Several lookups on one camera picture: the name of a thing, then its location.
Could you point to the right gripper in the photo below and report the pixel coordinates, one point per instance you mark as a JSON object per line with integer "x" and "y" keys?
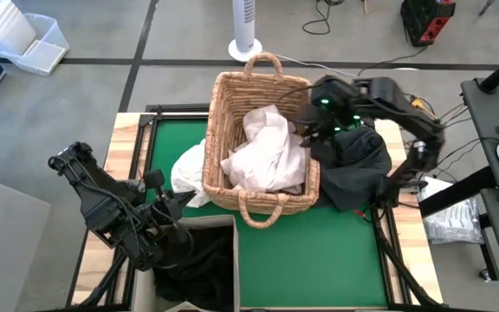
{"x": 336, "y": 99}

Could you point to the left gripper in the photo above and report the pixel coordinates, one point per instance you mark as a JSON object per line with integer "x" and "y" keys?
{"x": 163, "y": 214}

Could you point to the white shirt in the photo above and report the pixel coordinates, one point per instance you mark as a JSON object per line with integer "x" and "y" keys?
{"x": 186, "y": 173}

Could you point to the large white garment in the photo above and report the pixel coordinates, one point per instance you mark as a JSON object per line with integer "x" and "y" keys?
{"x": 267, "y": 164}

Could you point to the large black garment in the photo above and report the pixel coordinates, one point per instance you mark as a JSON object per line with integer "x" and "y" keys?
{"x": 353, "y": 173}

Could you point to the small black garment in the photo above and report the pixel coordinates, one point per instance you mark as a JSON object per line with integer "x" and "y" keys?
{"x": 202, "y": 268}

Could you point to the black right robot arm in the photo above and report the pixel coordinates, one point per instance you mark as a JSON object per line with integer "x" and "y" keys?
{"x": 405, "y": 112}

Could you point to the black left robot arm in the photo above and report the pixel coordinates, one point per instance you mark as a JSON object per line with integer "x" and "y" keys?
{"x": 98, "y": 203}

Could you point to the beige fabric storage bin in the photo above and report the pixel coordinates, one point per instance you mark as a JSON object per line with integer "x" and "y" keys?
{"x": 215, "y": 221}

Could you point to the white tower fan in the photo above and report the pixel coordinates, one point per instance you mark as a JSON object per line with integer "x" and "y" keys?
{"x": 244, "y": 21}

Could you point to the green table mat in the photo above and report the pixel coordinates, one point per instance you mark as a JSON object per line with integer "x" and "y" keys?
{"x": 310, "y": 260}

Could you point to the black diagonal support bar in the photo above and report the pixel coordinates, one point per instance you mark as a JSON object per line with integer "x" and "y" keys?
{"x": 453, "y": 195}

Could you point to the clear plastic bag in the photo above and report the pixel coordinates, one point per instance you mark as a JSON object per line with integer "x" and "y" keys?
{"x": 453, "y": 221}

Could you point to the black side table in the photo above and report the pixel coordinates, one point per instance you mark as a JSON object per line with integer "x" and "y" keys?
{"x": 483, "y": 130}

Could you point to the grey panel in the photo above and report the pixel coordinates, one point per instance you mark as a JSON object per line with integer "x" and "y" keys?
{"x": 7, "y": 242}

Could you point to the clear plastic storage bin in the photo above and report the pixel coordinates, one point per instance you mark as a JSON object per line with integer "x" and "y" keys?
{"x": 43, "y": 47}

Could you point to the black metal table frame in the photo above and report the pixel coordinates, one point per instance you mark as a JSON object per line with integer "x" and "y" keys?
{"x": 171, "y": 107}

